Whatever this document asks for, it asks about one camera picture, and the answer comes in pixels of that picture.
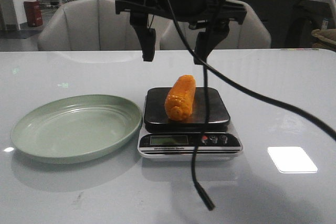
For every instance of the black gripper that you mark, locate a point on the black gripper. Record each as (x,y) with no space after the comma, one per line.
(190,11)

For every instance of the orange corn cob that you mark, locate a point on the orange corn cob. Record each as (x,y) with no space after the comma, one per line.
(179,101)

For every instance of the grey chair on right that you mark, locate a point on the grey chair on right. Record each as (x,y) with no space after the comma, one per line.
(251,34)

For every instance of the grey chair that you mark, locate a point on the grey chair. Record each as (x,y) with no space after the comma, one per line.
(251,34)
(88,25)

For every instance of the grey chair on left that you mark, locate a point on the grey chair on left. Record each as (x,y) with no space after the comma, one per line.
(88,25)

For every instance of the black electronic kitchen scale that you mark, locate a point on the black electronic kitchen scale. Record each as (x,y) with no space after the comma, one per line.
(163,139)

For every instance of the dark side table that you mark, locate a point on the dark side table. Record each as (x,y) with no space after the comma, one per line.
(306,16)

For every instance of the red bin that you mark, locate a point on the red bin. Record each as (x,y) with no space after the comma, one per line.
(33,13)

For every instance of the light green plate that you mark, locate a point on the light green plate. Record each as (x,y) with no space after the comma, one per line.
(77,129)

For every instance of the beige cushion at right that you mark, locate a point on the beige cushion at right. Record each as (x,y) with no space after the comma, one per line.
(324,39)

